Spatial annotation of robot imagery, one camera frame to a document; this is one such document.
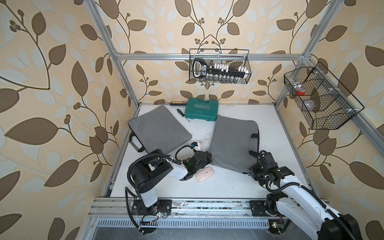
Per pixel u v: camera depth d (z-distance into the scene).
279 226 0.69
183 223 0.71
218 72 0.85
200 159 0.69
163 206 0.74
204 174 0.84
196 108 1.12
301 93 0.82
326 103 0.72
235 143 0.96
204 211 0.74
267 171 0.62
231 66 0.96
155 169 0.48
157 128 1.05
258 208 0.73
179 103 1.20
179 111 1.15
